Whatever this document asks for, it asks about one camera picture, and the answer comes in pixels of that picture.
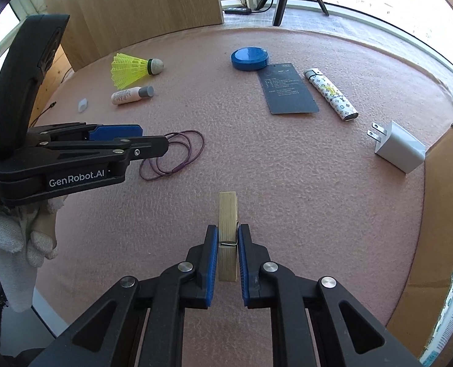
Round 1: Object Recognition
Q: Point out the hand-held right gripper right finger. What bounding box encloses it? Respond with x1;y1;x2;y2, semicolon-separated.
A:
237;223;422;367

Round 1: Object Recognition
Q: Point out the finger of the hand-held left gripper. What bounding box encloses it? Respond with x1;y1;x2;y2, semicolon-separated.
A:
28;135;170;165
28;122;144;143

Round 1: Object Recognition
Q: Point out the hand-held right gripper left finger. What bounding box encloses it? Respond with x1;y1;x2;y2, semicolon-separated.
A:
29;225;219;367

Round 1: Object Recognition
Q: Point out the small white lotion bottle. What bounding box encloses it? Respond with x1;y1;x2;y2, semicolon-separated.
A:
111;86;155;106

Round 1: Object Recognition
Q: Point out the purple hair tie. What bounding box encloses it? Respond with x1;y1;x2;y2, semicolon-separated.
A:
139;130;205;181

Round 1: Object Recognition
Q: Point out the wooden clothespin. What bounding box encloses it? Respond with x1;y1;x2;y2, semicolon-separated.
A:
217;192;239;282

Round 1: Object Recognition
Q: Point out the blue round lid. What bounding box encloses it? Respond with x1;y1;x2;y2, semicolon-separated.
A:
230;46;270;72

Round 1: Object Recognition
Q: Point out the dark grey card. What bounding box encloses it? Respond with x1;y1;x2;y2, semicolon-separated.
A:
258;63;320;116

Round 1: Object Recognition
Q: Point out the patterned white lighter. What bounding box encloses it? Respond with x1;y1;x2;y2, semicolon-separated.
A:
304;68;359;123

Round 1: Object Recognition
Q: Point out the white wall charger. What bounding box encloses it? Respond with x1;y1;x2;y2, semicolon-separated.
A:
366;120;426;175

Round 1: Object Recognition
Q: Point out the cardboard box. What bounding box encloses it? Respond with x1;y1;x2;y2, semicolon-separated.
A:
386;122;453;357

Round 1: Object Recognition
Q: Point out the person's left hand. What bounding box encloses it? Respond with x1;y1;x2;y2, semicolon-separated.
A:
0;195;69;313

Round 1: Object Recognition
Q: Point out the pine plank panel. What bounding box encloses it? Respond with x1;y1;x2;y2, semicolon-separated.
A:
29;44;74;124

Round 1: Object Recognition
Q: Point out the yellow shuttlecock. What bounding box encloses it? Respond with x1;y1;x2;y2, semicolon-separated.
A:
111;53;165;88

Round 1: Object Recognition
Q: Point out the large light wooden board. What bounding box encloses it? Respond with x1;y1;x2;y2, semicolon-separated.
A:
41;0;224;72

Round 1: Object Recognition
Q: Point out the black usb cable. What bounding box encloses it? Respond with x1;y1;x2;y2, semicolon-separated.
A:
28;101;57;128

